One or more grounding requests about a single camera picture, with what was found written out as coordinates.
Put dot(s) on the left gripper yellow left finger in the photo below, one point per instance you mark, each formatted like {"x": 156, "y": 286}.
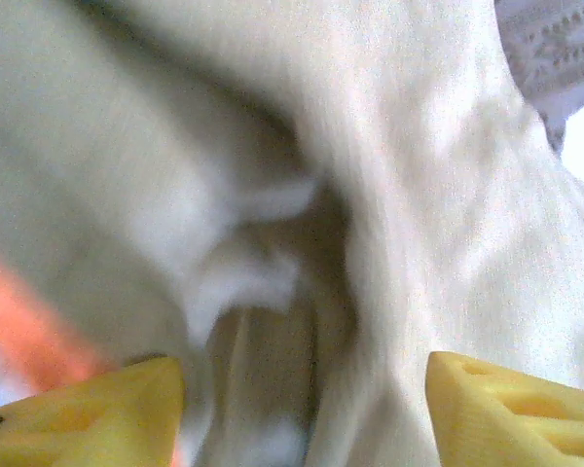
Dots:
{"x": 102, "y": 418}

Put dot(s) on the tan trousers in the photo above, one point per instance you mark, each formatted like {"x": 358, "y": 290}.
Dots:
{"x": 443, "y": 219}

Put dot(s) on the folded orange trousers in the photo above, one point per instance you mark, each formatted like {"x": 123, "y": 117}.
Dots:
{"x": 24, "y": 331}

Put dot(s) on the teal plastic basket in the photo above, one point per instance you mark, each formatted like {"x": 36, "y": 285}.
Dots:
{"x": 555, "y": 44}

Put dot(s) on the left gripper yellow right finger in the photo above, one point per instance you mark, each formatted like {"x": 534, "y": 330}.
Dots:
{"x": 491, "y": 418}

